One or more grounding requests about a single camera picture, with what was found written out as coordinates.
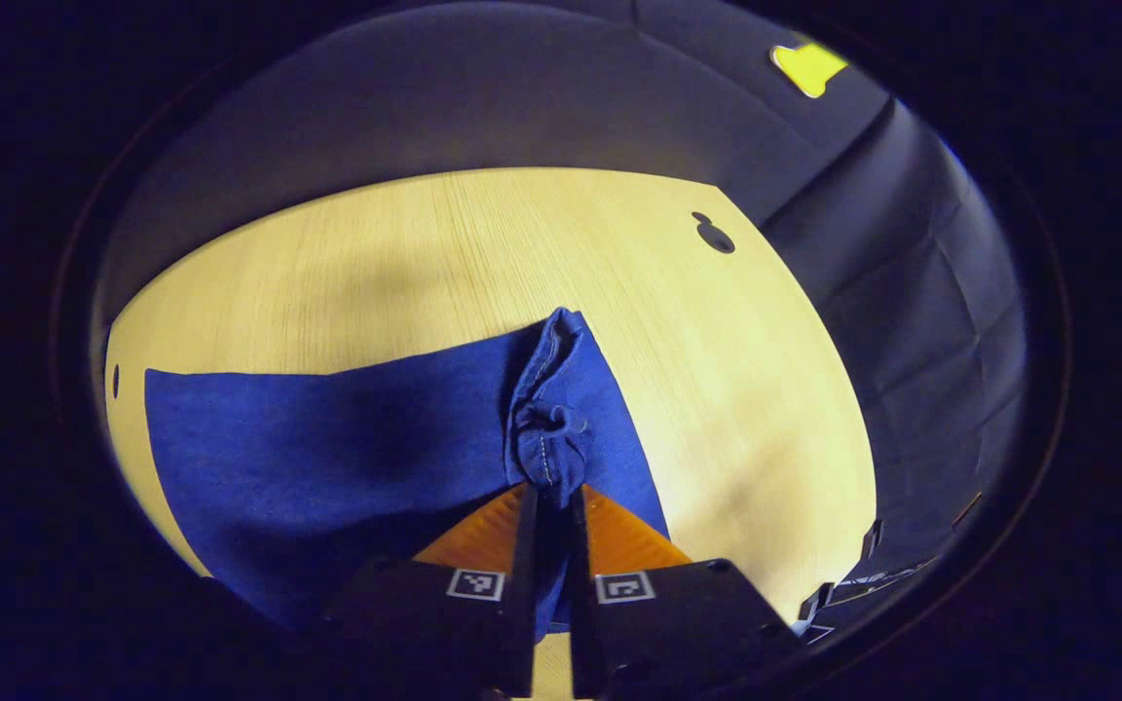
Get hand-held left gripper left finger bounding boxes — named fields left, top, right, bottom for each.
left=327, top=482, right=542, bottom=698

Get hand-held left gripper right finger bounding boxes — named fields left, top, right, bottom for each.
left=569, top=484, right=801, bottom=698

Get blue denim jeans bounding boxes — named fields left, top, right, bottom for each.
left=144, top=308, right=671, bottom=639

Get black backdrop cloth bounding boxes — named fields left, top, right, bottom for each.
left=93, top=0, right=1029, bottom=624

